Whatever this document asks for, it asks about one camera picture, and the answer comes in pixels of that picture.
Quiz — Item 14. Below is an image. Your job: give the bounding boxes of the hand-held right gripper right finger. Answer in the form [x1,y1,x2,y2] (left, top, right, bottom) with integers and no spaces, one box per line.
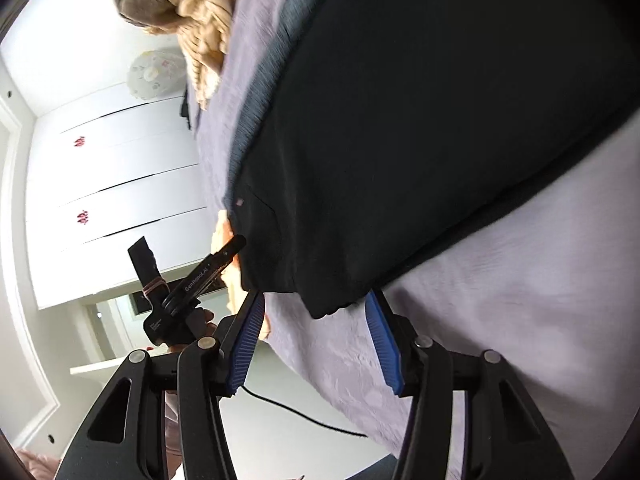
[364,287,578,480]

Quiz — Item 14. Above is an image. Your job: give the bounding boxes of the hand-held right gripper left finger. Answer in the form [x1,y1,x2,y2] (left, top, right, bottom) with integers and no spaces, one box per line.
[52,290,268,480]

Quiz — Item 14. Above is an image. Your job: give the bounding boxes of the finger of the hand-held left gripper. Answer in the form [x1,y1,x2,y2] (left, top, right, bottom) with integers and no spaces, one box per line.
[210,235,247,275]

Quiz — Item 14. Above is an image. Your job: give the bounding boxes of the black pants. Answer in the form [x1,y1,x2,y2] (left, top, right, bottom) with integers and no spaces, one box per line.
[227,0,640,321]

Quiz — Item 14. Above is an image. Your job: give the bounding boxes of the person's left forearm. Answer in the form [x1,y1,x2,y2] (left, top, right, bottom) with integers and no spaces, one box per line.
[162,390,185,480]

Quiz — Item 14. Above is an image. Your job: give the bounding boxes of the person's left hand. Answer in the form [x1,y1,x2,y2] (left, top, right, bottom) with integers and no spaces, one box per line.
[192,307,218,341]

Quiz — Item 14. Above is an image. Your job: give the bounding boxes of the orange cloth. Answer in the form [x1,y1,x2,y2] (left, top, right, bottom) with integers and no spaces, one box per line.
[210,210,273,341]

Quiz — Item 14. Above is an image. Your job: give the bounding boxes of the white shelf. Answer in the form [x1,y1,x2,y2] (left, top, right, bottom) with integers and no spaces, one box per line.
[70,355,132,377]

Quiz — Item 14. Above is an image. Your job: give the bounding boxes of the white wardrobe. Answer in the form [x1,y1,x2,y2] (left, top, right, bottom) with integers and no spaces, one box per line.
[25,80,221,311]

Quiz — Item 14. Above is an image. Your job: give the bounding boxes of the lilac embossed blanket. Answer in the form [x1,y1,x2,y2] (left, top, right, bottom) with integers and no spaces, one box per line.
[192,0,640,480]

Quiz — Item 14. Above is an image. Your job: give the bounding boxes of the dark cloth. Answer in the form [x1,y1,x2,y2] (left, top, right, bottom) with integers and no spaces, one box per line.
[179,85,202,132]

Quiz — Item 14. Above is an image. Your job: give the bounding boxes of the round white floral cover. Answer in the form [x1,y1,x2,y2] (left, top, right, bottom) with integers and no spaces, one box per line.
[126,49,186,101]

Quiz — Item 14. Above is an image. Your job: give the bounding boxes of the pink cloth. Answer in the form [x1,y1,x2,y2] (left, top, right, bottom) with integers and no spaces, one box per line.
[15,450,66,480]

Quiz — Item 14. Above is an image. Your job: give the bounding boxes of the cream striped garment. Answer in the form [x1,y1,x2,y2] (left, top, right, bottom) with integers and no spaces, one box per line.
[131,0,236,107]

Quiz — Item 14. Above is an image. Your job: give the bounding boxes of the black cable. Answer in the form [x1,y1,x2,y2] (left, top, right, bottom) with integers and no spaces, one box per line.
[242,385,371,438]

